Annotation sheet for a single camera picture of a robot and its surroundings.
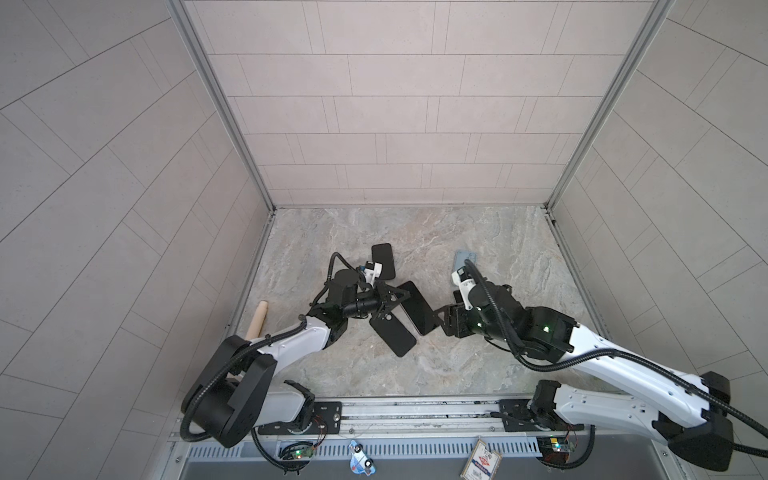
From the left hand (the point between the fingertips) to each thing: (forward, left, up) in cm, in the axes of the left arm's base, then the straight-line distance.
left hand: (415, 297), depth 76 cm
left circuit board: (-32, +26, -11) cm, 43 cm away
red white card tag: (-33, -14, -12) cm, 38 cm away
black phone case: (-4, +5, -14) cm, 16 cm away
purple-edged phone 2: (-1, -1, -4) cm, 5 cm away
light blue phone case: (+23, -17, -15) cm, 33 cm away
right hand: (-7, -6, +3) cm, 9 cm away
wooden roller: (-2, +45, -12) cm, 46 cm away
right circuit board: (-30, -31, -14) cm, 45 cm away
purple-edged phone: (+24, +10, -15) cm, 30 cm away
